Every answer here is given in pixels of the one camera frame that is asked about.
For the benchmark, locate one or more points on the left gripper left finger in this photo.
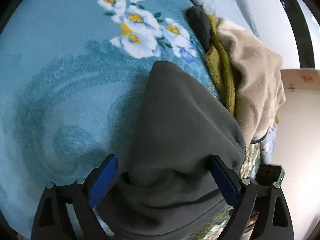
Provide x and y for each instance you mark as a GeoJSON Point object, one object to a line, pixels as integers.
{"type": "Point", "coordinates": [52, 220]}

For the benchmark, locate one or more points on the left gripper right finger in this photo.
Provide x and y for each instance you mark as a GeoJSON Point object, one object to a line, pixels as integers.
{"type": "Point", "coordinates": [247, 198]}

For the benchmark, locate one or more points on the dark grey cartoon hoodie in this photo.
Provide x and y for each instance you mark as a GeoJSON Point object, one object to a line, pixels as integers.
{"type": "Point", "coordinates": [167, 191]}

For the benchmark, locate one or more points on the beige fluffy garment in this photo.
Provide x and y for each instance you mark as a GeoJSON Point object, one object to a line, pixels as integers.
{"type": "Point", "coordinates": [259, 89]}

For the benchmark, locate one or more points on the olive yellow knit sweater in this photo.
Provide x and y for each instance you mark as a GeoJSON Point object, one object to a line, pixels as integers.
{"type": "Point", "coordinates": [219, 67]}

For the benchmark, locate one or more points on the white black wardrobe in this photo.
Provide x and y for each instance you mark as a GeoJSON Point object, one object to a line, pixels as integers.
{"type": "Point", "coordinates": [291, 29]}

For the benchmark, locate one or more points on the blue floral bed blanket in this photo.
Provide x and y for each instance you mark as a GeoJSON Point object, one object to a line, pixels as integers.
{"type": "Point", "coordinates": [73, 75]}

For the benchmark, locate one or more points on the dark garment under pile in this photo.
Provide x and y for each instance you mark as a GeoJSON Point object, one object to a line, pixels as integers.
{"type": "Point", "coordinates": [199, 23]}

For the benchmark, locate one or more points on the grey-blue floral duvet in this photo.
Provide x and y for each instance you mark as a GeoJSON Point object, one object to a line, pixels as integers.
{"type": "Point", "coordinates": [237, 11]}

